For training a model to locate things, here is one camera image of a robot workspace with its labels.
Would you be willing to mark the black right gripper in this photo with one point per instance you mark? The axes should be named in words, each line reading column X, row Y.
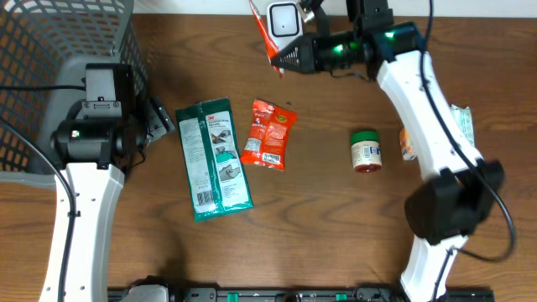
column 314, row 54

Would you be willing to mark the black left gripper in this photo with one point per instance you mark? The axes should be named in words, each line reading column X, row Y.
column 159, row 120

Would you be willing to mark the red stick packet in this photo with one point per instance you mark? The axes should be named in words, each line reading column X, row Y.
column 270, row 46

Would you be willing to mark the green 3M cloth package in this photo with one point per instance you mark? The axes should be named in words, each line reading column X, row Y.
column 218, row 184

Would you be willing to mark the orange red snack bag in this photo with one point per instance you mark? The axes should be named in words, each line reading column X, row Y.
column 268, row 135

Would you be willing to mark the green lid jar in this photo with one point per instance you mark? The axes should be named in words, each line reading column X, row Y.
column 365, row 150

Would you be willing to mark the small orange box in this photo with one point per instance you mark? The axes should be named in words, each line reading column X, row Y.
column 407, row 147

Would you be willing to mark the light teal wipes packet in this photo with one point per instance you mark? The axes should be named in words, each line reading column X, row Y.
column 463, row 118

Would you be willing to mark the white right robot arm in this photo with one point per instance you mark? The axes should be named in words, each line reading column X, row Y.
column 458, row 188

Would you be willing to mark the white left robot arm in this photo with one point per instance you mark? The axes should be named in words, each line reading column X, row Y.
column 92, row 144

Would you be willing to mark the white barcode scanner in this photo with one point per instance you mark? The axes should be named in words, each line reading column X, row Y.
column 284, row 23

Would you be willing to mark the grey plastic mesh basket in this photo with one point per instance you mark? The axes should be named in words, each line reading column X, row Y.
column 45, row 47

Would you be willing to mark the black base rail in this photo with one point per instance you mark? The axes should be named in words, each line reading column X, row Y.
column 154, row 288

